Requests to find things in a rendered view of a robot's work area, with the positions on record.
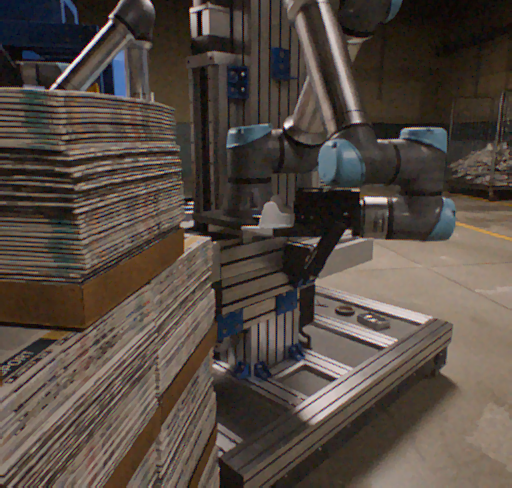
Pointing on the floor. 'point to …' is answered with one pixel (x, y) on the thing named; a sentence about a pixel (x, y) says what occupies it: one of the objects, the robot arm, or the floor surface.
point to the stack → (113, 387)
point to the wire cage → (483, 159)
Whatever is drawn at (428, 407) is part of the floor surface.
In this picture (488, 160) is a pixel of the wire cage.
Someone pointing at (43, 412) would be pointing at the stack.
